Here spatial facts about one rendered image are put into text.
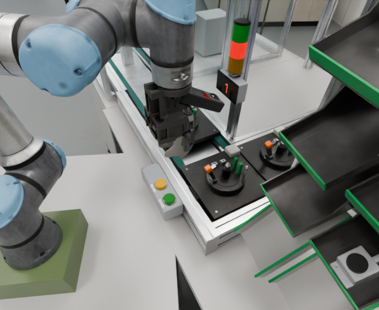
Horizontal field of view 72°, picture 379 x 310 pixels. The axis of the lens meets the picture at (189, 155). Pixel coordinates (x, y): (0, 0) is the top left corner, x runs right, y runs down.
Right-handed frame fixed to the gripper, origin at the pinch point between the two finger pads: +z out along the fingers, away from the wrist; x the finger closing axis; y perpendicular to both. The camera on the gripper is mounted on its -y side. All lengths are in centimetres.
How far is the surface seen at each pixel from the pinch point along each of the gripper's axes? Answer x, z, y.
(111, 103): -83, 37, 0
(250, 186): 1.7, 26.3, -25.3
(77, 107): -220, 123, 14
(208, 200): 0.3, 26.3, -9.4
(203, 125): -33, 26, -28
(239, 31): -22.5, -16.1, -29.8
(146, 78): -90, 32, -23
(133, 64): -109, 32, -22
